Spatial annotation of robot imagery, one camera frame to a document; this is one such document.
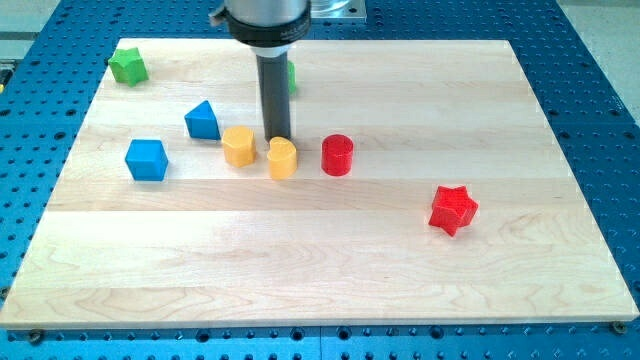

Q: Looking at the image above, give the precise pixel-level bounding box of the red star block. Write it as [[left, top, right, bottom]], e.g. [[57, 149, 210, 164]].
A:
[[428, 186, 479, 237]]

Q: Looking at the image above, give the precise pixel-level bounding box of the green block behind rod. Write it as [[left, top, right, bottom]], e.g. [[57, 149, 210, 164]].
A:
[[287, 60, 297, 95]]

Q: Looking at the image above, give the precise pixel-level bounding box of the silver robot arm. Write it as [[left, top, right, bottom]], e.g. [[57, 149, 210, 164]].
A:
[[208, 0, 311, 58]]

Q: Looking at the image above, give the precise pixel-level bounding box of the yellow heart block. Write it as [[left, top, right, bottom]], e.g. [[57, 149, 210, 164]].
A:
[[267, 137, 297, 180]]

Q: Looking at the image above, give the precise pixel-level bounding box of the red cylinder block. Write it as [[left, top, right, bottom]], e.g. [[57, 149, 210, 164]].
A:
[[321, 134, 354, 176]]

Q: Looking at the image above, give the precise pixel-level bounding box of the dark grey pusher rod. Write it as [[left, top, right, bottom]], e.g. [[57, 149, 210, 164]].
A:
[[257, 53, 291, 142]]

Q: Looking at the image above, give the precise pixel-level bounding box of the green star block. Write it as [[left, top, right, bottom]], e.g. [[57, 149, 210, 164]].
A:
[[108, 47, 149, 87]]

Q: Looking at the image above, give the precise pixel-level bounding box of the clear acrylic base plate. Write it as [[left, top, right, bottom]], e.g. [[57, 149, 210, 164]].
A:
[[311, 0, 367, 20]]

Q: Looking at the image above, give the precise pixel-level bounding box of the yellow hexagon block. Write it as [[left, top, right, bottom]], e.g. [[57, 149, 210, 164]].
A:
[[222, 126, 256, 167]]

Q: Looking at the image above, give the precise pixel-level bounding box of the blue triangle block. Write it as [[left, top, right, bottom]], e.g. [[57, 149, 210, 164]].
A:
[[184, 100, 221, 140]]

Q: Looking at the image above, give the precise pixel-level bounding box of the blue cube block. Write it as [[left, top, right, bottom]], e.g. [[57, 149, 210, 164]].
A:
[[125, 139, 168, 181]]

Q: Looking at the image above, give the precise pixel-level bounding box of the wooden board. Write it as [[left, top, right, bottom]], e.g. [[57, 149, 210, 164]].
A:
[[1, 38, 639, 330]]

